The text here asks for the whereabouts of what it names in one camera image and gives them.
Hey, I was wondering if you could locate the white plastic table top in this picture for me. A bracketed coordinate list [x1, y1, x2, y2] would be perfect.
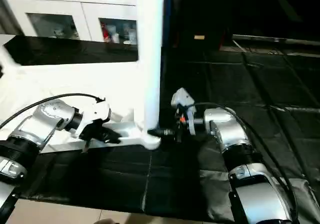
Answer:
[0, 59, 163, 154]

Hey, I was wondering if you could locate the white plastic table leg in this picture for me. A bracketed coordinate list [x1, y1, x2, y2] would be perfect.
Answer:
[135, 0, 166, 142]
[0, 46, 22, 79]

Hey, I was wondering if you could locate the black work mat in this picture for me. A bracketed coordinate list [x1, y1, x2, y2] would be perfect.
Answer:
[0, 36, 320, 222]

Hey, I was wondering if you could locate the red bottle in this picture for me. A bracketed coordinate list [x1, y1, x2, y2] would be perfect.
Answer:
[100, 24, 110, 43]

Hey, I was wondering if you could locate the white glass-door cabinet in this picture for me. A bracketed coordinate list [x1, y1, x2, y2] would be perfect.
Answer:
[2, 0, 141, 47]

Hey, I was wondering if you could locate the black metal rail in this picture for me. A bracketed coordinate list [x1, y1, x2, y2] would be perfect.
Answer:
[231, 34, 320, 48]

